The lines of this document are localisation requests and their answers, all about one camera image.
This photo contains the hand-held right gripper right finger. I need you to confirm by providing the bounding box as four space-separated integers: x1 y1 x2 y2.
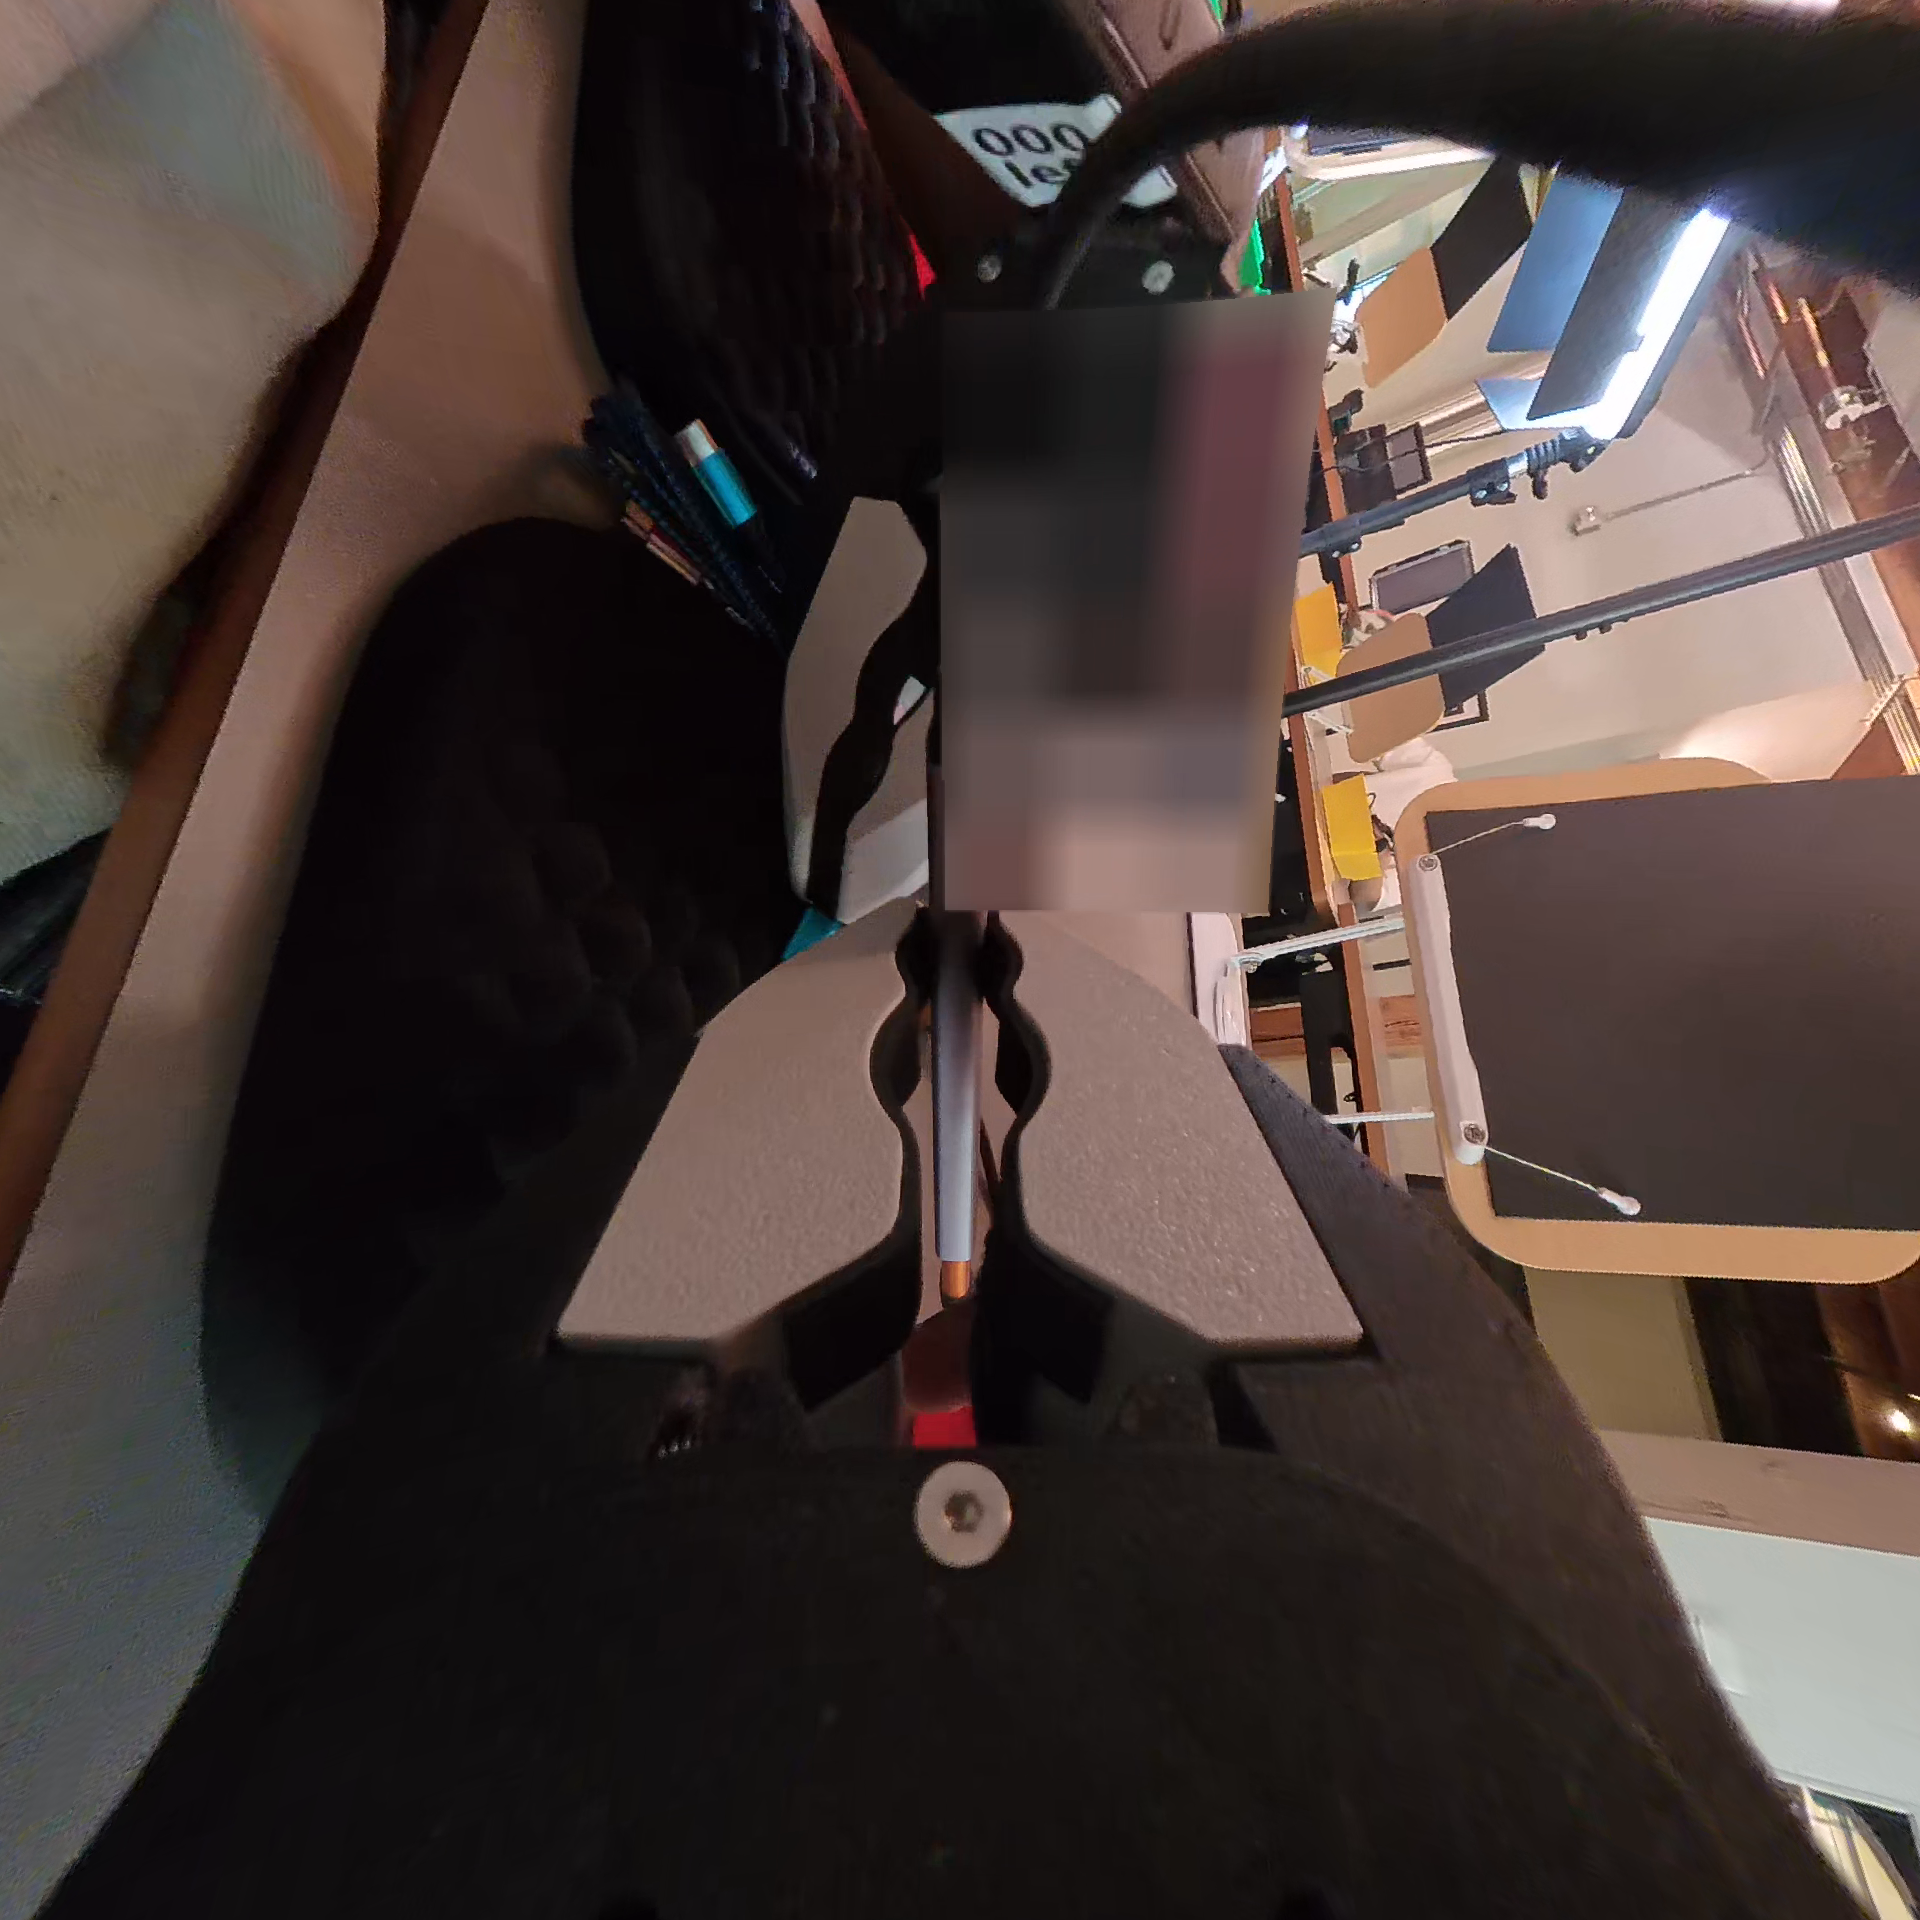
972 908 1368 1412

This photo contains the black stand pole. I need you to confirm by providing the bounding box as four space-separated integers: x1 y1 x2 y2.
1283 508 1920 723

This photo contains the bundle of blue braided cables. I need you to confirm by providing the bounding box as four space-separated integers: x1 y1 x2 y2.
576 383 797 647

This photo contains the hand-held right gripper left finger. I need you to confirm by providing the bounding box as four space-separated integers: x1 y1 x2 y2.
556 900 939 1412

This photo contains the studio light panel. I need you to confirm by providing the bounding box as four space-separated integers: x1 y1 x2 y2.
1476 201 1743 441

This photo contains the black panel with wooden rim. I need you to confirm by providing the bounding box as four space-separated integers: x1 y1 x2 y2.
1395 756 1920 1285

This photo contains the black honeycomb cushion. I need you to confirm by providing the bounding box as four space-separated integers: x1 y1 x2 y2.
210 516 842 1354

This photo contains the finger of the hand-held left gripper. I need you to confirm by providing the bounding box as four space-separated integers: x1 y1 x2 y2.
785 496 945 922

